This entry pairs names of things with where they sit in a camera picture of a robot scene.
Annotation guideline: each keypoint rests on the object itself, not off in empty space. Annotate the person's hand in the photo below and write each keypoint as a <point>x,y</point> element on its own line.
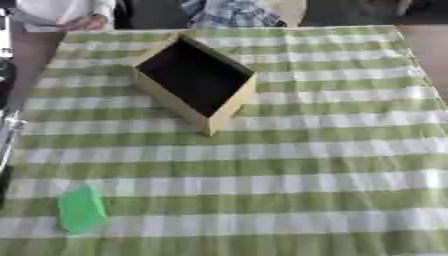
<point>87,23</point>

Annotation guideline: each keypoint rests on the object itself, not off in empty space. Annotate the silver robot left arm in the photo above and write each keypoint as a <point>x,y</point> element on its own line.
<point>5,83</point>

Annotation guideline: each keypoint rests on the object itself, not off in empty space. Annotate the tan cardboard box black inside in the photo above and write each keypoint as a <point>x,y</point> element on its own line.
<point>195,75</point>

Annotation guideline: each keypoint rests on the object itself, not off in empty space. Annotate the person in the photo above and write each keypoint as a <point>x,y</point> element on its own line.
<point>233,13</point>
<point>58,13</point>

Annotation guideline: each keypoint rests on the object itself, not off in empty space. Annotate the green rectangular block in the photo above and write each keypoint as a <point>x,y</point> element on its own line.
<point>81,209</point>

